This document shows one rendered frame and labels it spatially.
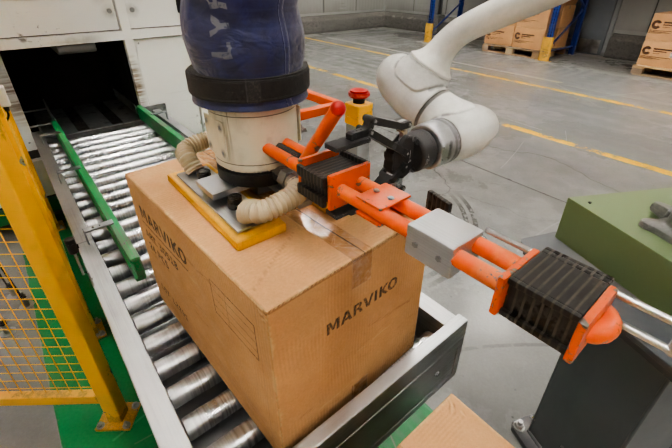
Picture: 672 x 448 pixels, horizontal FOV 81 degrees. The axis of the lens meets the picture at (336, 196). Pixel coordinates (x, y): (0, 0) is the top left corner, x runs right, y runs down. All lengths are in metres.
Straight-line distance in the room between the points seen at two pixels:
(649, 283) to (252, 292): 0.82
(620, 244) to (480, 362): 0.90
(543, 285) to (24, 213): 1.09
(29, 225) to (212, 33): 0.72
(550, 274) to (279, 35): 0.52
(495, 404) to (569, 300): 1.30
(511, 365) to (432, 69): 1.32
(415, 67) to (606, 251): 0.62
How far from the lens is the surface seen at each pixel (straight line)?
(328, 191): 0.58
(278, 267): 0.65
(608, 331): 0.44
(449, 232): 0.49
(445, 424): 0.97
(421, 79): 0.84
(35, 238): 1.22
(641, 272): 1.07
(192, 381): 1.04
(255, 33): 0.68
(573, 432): 1.48
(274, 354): 0.65
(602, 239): 1.10
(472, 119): 0.81
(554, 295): 0.43
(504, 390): 1.76
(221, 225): 0.73
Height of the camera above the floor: 1.36
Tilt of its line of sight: 30 degrees down
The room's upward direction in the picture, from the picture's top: straight up
